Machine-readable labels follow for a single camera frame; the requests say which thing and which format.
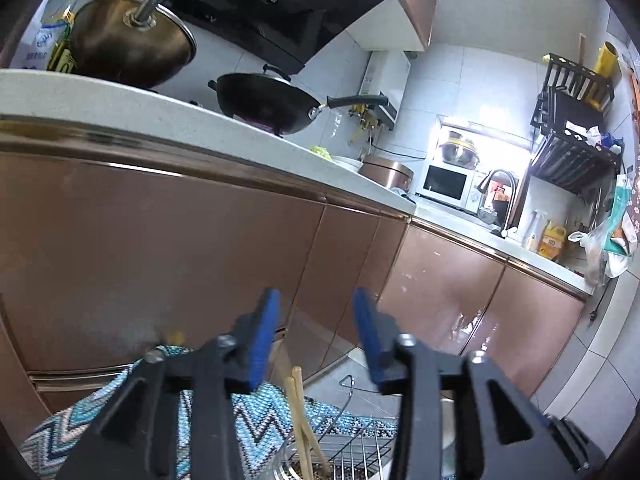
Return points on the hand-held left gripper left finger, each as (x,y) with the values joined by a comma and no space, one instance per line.
(262,342)

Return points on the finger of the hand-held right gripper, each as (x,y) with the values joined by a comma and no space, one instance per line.
(580,455)

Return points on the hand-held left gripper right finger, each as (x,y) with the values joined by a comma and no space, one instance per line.
(369,337)

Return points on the wooden chopstick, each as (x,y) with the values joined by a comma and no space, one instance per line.
(315,452)
(301,425)

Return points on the zigzag patterned knit cloth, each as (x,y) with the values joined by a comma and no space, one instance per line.
(260,420)

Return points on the grey cloth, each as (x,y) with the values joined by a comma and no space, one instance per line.
(398,191)

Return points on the copper lower kitchen cabinets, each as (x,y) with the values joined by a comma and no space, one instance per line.
(150,240)

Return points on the copper rice cooker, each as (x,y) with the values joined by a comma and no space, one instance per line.
(387,172)

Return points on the white microwave oven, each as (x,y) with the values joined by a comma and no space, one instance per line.
(445,185)

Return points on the white plate with greens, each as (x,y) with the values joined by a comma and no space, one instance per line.
(347,164)

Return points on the plate of green vegetables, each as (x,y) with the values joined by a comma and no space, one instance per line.
(321,152)

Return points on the steel kitchen faucet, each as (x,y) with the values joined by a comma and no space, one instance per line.
(510,205)

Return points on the white spray bottle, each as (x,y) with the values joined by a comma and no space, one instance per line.
(534,232)

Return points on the clear plastic bag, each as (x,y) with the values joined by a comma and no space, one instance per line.
(590,255)

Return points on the stacked metal bowls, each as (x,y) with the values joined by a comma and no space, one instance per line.
(457,152)

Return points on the yellow detergent bottle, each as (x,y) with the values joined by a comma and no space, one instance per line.
(552,242)

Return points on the yellow gas valve pipes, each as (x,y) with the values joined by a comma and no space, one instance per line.
(365,122)

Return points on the green white bag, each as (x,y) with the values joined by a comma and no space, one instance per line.
(622,230)

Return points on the black wok with lid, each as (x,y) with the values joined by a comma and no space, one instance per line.
(260,100)

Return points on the white water heater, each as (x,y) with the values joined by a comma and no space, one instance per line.
(382,75)

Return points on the black dish rack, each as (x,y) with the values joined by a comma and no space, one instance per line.
(565,160)

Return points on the crumpled white blue packets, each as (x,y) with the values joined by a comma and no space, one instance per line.
(595,137)

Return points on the yellow label bottle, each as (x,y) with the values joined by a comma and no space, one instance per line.
(62,62)

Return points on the brown floral apron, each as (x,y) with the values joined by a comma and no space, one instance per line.
(636,110)

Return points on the yellow roll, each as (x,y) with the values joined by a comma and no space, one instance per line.
(607,70)

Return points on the white blue packet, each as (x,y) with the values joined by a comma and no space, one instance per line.
(37,45)

